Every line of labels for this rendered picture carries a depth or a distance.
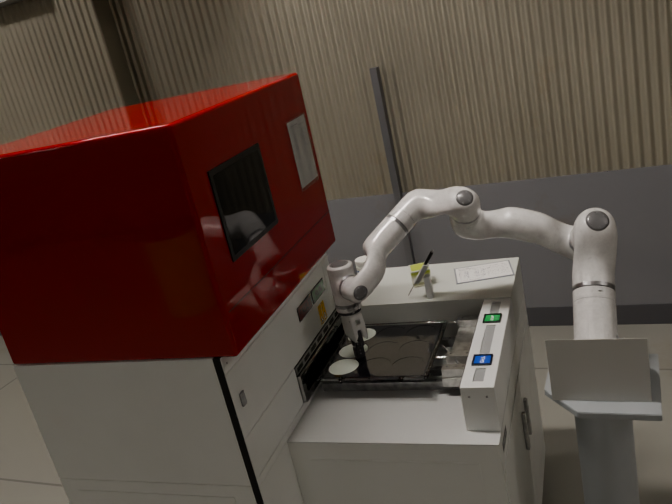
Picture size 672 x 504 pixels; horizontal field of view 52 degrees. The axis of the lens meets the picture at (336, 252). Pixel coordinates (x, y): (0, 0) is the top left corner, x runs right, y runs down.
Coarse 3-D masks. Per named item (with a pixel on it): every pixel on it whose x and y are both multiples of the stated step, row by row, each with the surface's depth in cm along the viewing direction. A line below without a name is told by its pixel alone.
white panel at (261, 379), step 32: (288, 320) 213; (320, 320) 237; (256, 352) 193; (288, 352) 212; (224, 384) 178; (256, 384) 191; (288, 384) 210; (320, 384) 232; (256, 416) 189; (288, 416) 208; (256, 448) 188; (256, 480) 187
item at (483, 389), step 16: (496, 304) 230; (480, 320) 221; (512, 320) 229; (480, 336) 211; (496, 336) 209; (512, 336) 225; (480, 352) 203; (496, 352) 200; (512, 352) 222; (480, 368) 194; (496, 368) 192; (464, 384) 188; (480, 384) 186; (496, 384) 187; (464, 400) 188; (480, 400) 186; (496, 400) 185; (480, 416) 188; (496, 416) 186
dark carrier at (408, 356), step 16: (384, 336) 238; (400, 336) 236; (416, 336) 233; (432, 336) 231; (336, 352) 235; (368, 352) 230; (384, 352) 227; (400, 352) 225; (416, 352) 223; (432, 352) 221; (368, 368) 220; (384, 368) 218; (400, 368) 215; (416, 368) 213
